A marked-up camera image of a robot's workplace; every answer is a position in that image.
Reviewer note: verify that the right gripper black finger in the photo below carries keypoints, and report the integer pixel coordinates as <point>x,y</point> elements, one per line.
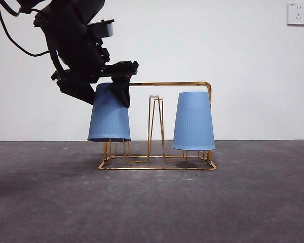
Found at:
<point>122,91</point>
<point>78,91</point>

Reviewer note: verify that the blue ribbed cup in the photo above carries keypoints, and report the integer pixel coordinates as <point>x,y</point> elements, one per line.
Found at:
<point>109,124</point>
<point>193,126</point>

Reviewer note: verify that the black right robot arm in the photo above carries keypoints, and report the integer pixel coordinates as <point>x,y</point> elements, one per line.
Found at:
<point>71,38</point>

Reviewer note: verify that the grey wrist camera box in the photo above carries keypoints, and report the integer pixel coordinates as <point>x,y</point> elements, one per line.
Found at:
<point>104,29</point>

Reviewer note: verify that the white wall socket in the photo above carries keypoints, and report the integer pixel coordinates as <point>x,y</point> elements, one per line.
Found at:
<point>298,14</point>

